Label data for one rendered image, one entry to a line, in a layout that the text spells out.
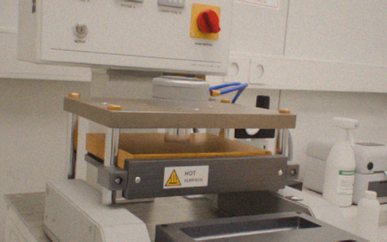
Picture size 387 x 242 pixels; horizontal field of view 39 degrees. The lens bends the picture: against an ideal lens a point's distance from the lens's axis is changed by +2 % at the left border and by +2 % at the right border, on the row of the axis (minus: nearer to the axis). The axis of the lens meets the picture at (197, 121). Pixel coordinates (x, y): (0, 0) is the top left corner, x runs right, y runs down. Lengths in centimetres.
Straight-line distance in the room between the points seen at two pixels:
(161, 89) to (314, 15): 114
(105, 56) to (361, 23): 132
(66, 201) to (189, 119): 17
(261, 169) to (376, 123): 147
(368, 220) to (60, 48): 84
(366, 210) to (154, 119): 81
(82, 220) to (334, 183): 107
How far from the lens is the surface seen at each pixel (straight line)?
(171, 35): 87
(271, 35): 164
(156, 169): 62
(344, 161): 157
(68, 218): 65
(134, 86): 88
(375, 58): 209
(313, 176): 172
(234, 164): 67
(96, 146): 74
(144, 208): 88
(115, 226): 56
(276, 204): 75
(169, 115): 63
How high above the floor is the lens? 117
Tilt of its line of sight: 6 degrees down
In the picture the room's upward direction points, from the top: 4 degrees clockwise
